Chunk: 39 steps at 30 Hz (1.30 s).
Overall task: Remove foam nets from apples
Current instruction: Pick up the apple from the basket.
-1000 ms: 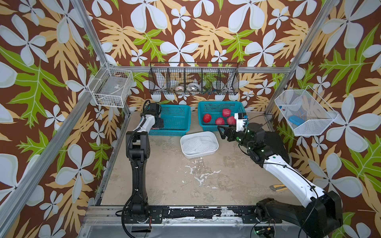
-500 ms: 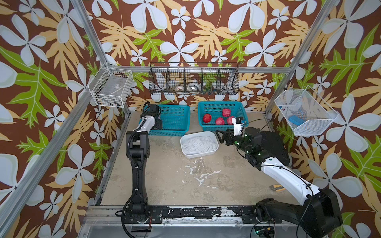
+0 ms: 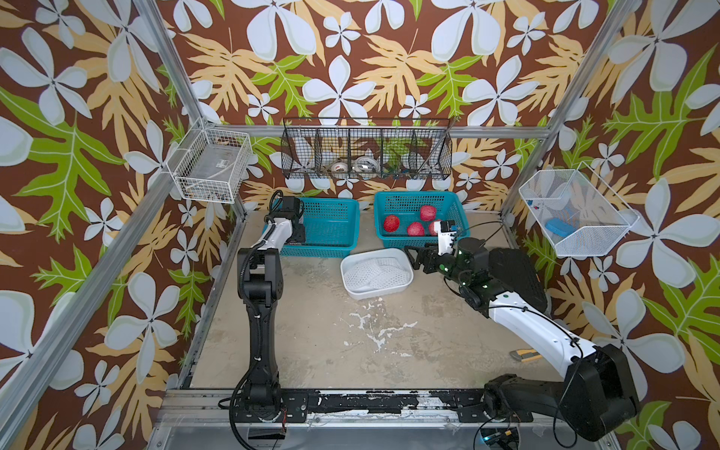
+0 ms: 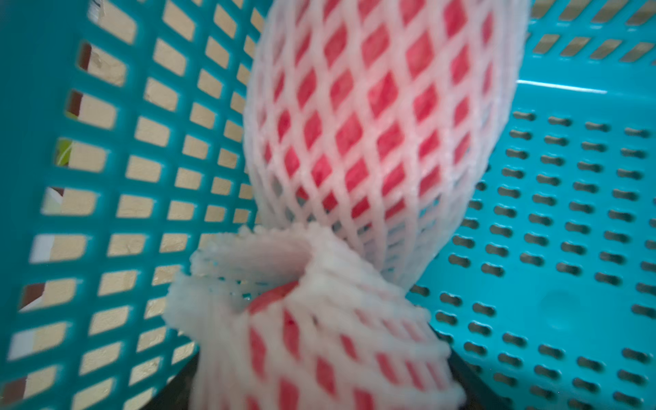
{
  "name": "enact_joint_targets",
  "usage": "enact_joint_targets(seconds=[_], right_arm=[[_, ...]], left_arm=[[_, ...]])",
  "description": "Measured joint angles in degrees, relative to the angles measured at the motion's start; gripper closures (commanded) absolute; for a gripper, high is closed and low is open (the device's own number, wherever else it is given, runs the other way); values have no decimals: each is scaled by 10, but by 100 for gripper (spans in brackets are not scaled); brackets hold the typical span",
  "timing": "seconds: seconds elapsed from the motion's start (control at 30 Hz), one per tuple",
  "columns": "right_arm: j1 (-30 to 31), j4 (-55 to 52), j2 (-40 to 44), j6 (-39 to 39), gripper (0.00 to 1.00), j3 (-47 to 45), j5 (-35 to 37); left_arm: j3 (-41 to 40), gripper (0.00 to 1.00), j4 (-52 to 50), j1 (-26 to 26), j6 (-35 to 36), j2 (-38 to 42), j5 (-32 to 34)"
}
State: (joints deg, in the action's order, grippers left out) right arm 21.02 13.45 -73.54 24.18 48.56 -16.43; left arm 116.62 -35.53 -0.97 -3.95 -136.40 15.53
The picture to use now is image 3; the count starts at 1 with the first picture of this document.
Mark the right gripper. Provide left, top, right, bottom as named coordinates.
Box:
left=405, top=241, right=473, bottom=291

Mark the red apple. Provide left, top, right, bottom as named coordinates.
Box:
left=382, top=215, right=401, bottom=234
left=406, top=222, right=426, bottom=237

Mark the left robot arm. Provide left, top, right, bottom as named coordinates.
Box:
left=228, top=213, right=305, bottom=425

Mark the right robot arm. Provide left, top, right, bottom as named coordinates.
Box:
left=404, top=237, right=639, bottom=441

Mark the left teal plastic basket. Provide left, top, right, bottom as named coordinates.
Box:
left=258, top=190, right=360, bottom=258

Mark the teal plastic basket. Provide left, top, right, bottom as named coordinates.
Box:
left=374, top=191, right=470, bottom=249
left=258, top=190, right=360, bottom=258

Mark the right teal plastic basket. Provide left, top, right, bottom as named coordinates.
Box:
left=374, top=191, right=470, bottom=249

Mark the white plastic tub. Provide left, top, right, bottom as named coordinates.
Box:
left=340, top=249, right=414, bottom=300

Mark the black case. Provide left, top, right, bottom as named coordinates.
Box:
left=489, top=247, right=548, bottom=312

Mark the yellow utility knife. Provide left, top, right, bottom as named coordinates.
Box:
left=509, top=349, right=543, bottom=363

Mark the blue object in basket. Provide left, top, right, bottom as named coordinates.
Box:
left=546, top=217, right=577, bottom=238

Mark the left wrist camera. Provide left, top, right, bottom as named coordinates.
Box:
left=275, top=196, right=305, bottom=223

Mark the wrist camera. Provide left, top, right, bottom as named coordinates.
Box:
left=434, top=220, right=458, bottom=256
left=275, top=196, right=305, bottom=223

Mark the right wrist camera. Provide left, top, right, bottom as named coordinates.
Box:
left=434, top=220, right=458, bottom=256

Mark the tape roll in wire basket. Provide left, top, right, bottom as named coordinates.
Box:
left=328, top=161, right=348, bottom=176

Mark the black wire wall basket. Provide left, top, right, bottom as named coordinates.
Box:
left=279, top=117, right=454, bottom=180

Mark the silver object in wire basket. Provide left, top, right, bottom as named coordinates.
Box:
left=352, top=156, right=380, bottom=174

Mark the white wire basket left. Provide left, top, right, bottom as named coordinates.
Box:
left=167, top=119, right=254, bottom=204

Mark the white wire basket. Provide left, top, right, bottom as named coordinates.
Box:
left=519, top=163, right=639, bottom=258
left=167, top=119, right=254, bottom=204

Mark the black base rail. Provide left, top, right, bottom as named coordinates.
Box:
left=232, top=387, right=534, bottom=424

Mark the white wire basket right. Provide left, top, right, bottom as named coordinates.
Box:
left=519, top=163, right=639, bottom=258

